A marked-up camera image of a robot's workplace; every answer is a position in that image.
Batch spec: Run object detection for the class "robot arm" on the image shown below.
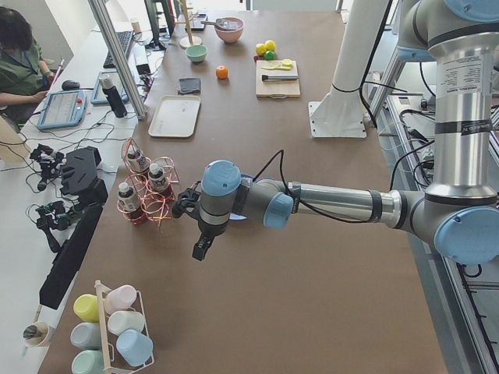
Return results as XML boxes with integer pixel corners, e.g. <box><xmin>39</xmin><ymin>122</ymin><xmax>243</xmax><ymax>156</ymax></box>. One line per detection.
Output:
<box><xmin>172</xmin><ymin>1</ymin><xmax>498</xmax><ymax>265</ymax></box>

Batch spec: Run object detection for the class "seated person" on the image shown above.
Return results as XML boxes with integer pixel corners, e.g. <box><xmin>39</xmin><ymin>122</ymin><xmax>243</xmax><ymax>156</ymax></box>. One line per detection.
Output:
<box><xmin>1</xmin><ymin>6</ymin><xmax>55</xmax><ymax>125</ymax></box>

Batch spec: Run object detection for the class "cream rabbit tray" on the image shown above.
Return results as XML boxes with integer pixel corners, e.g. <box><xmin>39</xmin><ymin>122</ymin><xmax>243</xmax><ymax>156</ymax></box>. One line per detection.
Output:
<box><xmin>148</xmin><ymin>95</ymin><xmax>201</xmax><ymax>139</ymax></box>

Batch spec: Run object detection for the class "wooden cutting board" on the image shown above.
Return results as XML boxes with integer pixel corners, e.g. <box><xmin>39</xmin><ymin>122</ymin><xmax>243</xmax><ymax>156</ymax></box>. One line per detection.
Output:
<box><xmin>256</xmin><ymin>60</ymin><xmax>301</xmax><ymax>98</ymax></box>

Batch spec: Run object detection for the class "blue plate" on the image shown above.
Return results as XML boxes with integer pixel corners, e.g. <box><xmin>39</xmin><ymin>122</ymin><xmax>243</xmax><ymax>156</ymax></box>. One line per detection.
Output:
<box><xmin>229</xmin><ymin>175</ymin><xmax>253</xmax><ymax>221</ymax></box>

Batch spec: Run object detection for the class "pale green cup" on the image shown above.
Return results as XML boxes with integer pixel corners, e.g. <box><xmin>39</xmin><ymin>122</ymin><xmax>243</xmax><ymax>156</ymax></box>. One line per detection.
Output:
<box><xmin>71</xmin><ymin>350</ymin><xmax>104</xmax><ymax>374</ymax></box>

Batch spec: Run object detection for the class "yellow lemon upper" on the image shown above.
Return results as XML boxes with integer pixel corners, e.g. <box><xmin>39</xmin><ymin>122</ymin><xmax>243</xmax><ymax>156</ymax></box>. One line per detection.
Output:
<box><xmin>264</xmin><ymin>41</ymin><xmax>276</xmax><ymax>54</ymax></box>

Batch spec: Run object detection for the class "steel muddler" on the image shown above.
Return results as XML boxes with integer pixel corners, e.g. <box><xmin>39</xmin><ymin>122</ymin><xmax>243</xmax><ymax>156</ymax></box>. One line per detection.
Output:
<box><xmin>261</xmin><ymin>74</ymin><xmax>299</xmax><ymax>82</ymax></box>

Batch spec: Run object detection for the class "orange fruit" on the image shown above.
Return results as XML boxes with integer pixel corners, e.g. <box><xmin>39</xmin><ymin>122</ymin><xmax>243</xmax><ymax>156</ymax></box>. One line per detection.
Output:
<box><xmin>215</xmin><ymin>65</ymin><xmax>229</xmax><ymax>80</ymax></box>

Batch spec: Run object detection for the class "light blue cup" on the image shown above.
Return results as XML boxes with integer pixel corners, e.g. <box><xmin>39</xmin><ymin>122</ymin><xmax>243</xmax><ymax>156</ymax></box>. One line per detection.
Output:
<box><xmin>116</xmin><ymin>330</ymin><xmax>154</xmax><ymax>367</ymax></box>

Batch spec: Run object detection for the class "computer mouse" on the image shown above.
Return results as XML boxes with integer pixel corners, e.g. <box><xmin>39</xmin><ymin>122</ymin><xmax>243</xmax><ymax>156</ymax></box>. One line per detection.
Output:
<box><xmin>62</xmin><ymin>79</ymin><xmax>80</xmax><ymax>90</ymax></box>

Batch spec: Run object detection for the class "grey cup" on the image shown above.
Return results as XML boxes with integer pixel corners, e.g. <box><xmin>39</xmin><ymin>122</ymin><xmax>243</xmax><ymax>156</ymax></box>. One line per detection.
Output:
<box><xmin>70</xmin><ymin>322</ymin><xmax>101</xmax><ymax>350</ymax></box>

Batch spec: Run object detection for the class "wooden cup tree stand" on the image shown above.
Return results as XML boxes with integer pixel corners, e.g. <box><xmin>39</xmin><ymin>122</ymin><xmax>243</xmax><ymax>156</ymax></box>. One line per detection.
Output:
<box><xmin>175</xmin><ymin>0</ymin><xmax>203</xmax><ymax>50</ymax></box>

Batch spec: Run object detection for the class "white wire cup rack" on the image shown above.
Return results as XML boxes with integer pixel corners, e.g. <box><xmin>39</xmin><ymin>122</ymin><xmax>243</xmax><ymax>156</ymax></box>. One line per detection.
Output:
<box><xmin>94</xmin><ymin>280</ymin><xmax>155</xmax><ymax>374</ymax></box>

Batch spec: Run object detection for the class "dark tea bottle near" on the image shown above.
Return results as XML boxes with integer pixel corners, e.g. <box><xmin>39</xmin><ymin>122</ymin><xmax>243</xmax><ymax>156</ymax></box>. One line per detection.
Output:
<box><xmin>118</xmin><ymin>182</ymin><xmax>147</xmax><ymax>225</ymax></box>

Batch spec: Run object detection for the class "yellow lemon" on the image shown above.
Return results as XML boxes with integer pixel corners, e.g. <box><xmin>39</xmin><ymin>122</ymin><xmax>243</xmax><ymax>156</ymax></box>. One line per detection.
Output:
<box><xmin>264</xmin><ymin>41</ymin><xmax>276</xmax><ymax>54</ymax></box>
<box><xmin>255</xmin><ymin>43</ymin><xmax>267</xmax><ymax>56</ymax></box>

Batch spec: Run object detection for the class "dark tea bottle middle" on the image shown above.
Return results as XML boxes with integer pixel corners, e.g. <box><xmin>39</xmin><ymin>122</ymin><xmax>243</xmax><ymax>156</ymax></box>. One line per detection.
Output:
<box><xmin>148</xmin><ymin>163</ymin><xmax>172</xmax><ymax>197</ymax></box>

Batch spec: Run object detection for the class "black thermos bottle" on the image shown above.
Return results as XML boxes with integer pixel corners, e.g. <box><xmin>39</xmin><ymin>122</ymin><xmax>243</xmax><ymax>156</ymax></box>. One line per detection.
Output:
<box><xmin>99</xmin><ymin>75</ymin><xmax>127</xmax><ymax>118</ymax></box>

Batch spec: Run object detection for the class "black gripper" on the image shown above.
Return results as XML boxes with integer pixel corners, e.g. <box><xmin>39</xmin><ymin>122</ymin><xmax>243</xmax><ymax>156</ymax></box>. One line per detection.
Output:
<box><xmin>172</xmin><ymin>188</ymin><xmax>214</xmax><ymax>260</ymax></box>

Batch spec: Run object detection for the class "green lime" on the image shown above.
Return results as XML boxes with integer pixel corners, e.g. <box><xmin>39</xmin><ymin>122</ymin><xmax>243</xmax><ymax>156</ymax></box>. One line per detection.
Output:
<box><xmin>264</xmin><ymin>51</ymin><xmax>275</xmax><ymax>61</ymax></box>

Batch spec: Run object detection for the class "yellow cup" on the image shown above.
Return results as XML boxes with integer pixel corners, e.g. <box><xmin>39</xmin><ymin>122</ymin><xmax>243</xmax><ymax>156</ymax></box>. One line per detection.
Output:
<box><xmin>73</xmin><ymin>294</ymin><xmax>99</xmax><ymax>323</ymax></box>

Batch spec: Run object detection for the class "dark tea bottle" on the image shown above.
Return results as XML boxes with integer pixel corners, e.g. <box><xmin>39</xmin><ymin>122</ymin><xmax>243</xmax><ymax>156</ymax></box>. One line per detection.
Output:
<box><xmin>118</xmin><ymin>182</ymin><xmax>147</xmax><ymax>225</ymax></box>
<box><xmin>148</xmin><ymin>163</ymin><xmax>172</xmax><ymax>197</ymax></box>
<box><xmin>126</xmin><ymin>148</ymin><xmax>149</xmax><ymax>174</ymax></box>

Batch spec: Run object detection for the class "grey cloth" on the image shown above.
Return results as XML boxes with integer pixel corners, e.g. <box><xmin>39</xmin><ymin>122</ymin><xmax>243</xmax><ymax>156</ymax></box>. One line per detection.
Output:
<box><xmin>178</xmin><ymin>77</ymin><xmax>201</xmax><ymax>95</ymax></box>

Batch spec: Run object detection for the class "blue teach pendant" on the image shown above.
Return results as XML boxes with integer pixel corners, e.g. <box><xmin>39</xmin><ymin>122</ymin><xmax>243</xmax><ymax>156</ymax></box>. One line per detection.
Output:
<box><xmin>90</xmin><ymin>70</ymin><xmax>129</xmax><ymax>106</ymax></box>
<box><xmin>37</xmin><ymin>90</ymin><xmax>87</xmax><ymax>130</ymax></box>

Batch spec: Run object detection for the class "copper wire bottle rack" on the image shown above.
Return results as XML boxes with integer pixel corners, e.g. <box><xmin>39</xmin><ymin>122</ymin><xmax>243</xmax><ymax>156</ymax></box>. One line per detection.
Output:
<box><xmin>121</xmin><ymin>138</ymin><xmax>179</xmax><ymax>225</ymax></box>

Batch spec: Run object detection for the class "dark tea bottle far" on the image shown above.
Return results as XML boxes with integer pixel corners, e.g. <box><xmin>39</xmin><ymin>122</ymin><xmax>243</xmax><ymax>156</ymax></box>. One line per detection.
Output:
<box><xmin>126</xmin><ymin>148</ymin><xmax>149</xmax><ymax>174</ymax></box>

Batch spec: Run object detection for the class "metal ice scoop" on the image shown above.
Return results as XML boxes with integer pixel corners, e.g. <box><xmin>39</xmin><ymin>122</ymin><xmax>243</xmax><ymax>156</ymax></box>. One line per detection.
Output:
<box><xmin>201</xmin><ymin>18</ymin><xmax>238</xmax><ymax>30</ymax></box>

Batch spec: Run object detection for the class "paper cup with brush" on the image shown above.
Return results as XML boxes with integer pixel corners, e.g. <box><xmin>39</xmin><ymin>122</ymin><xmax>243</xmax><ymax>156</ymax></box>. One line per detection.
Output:
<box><xmin>23</xmin><ymin>321</ymin><xmax>55</xmax><ymax>348</ymax></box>

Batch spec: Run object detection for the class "white camera stand base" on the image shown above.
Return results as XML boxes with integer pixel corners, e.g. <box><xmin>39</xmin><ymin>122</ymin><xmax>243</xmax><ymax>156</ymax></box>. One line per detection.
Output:
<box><xmin>309</xmin><ymin>0</ymin><xmax>391</xmax><ymax>138</ymax></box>

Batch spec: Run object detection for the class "green bowl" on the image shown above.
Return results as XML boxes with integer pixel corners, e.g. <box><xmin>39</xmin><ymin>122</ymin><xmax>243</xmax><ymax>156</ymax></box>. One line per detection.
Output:
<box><xmin>186</xmin><ymin>44</ymin><xmax>207</xmax><ymax>63</ymax></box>

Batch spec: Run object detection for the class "lemon slice upper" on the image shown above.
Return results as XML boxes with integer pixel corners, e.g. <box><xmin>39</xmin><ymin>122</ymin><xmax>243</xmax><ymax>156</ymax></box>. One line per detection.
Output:
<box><xmin>281</xmin><ymin>58</ymin><xmax>293</xmax><ymax>67</ymax></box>

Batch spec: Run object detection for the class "pink ice bowl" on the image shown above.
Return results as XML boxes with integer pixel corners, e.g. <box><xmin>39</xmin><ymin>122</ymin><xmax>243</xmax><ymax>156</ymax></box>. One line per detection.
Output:
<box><xmin>215</xmin><ymin>17</ymin><xmax>244</xmax><ymax>44</ymax></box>

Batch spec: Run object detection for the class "black keyboard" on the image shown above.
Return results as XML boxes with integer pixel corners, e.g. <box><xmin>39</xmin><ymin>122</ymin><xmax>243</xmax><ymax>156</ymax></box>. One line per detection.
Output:
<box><xmin>102</xmin><ymin>30</ymin><xmax>136</xmax><ymax>69</ymax></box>

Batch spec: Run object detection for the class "pink cup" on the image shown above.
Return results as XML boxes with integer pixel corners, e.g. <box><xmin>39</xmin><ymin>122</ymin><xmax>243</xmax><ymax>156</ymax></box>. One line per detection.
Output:
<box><xmin>104</xmin><ymin>284</ymin><xmax>136</xmax><ymax>314</ymax></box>

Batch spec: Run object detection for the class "white cup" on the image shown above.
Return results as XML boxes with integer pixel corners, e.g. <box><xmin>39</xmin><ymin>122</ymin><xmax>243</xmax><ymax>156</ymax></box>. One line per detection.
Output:
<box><xmin>108</xmin><ymin>310</ymin><xmax>145</xmax><ymax>336</ymax></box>

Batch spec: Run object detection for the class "yellow lemon lower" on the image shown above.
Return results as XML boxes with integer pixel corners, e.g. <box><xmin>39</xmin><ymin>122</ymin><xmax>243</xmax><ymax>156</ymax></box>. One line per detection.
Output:
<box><xmin>255</xmin><ymin>43</ymin><xmax>267</xmax><ymax>56</ymax></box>

